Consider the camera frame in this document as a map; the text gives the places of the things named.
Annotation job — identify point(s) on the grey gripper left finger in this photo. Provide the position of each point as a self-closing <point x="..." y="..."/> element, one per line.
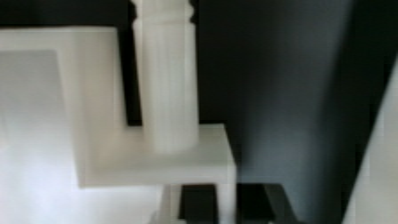
<point x="197" y="205"/>

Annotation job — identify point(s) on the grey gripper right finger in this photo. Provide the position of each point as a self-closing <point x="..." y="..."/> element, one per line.
<point x="263" y="205"/>

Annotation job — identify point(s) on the white U-shaped fence frame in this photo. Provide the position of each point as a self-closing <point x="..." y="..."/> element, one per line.
<point x="373" y="200"/>

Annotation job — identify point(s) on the white chair leg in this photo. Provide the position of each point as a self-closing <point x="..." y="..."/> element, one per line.
<point x="167" y="74"/>

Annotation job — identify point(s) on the white chair seat part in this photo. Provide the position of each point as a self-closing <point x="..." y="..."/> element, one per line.
<point x="82" y="175"/>

